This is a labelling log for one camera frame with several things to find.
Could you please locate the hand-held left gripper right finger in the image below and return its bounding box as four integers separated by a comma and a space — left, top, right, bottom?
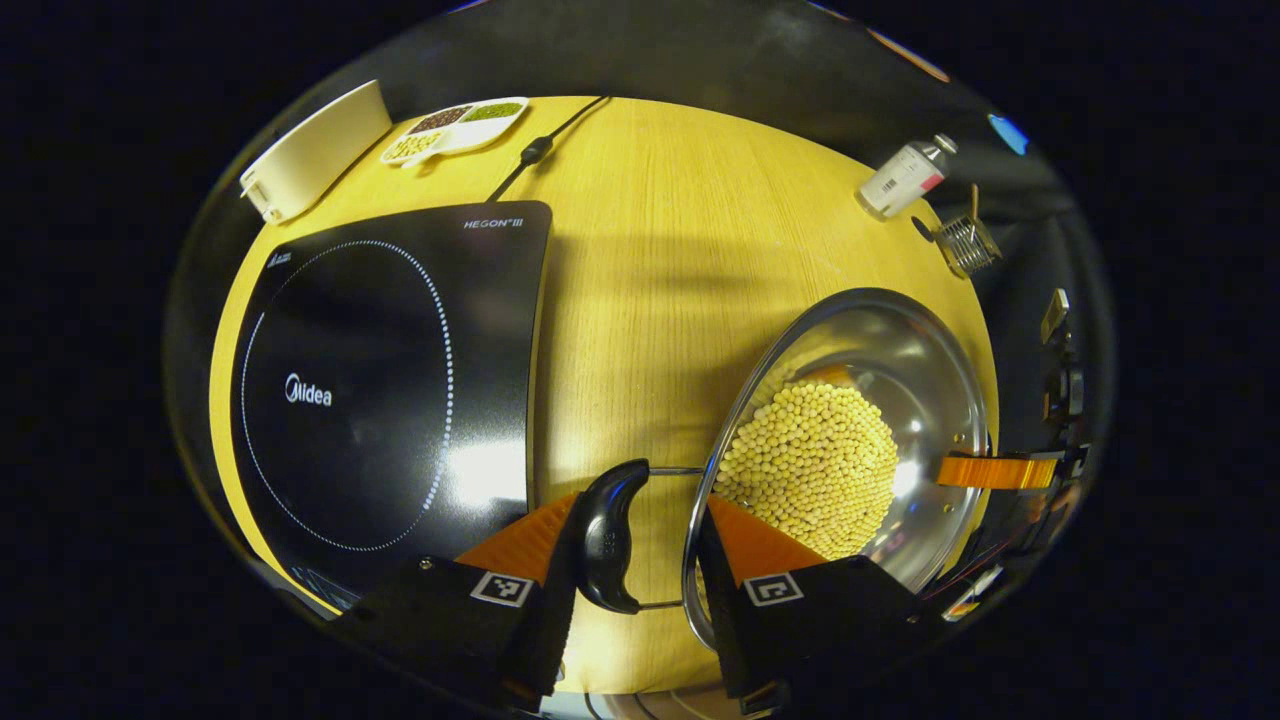
697, 493, 926, 716

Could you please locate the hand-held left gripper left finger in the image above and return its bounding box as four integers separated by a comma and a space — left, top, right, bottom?
340, 490, 583, 713

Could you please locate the steel pot with black handle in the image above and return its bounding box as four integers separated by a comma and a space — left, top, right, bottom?
575, 288, 993, 651

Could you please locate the pile of yellow soybeans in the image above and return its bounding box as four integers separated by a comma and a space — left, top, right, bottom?
712, 365, 901, 561

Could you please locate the black induction cooktop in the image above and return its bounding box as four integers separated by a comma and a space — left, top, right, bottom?
230, 200, 554, 613

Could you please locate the glass cup with sticks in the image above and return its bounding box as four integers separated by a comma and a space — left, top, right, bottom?
935, 183, 1003, 279

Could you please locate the small bottle with pink label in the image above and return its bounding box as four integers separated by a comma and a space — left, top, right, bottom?
857, 134, 959, 219

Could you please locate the white divided dish of beans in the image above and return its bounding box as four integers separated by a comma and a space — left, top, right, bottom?
380, 96, 530, 167

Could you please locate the white toaster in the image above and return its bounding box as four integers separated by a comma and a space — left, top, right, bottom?
238, 80, 393, 225

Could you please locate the black power cable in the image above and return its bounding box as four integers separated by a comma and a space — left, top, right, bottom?
487, 96, 611, 203

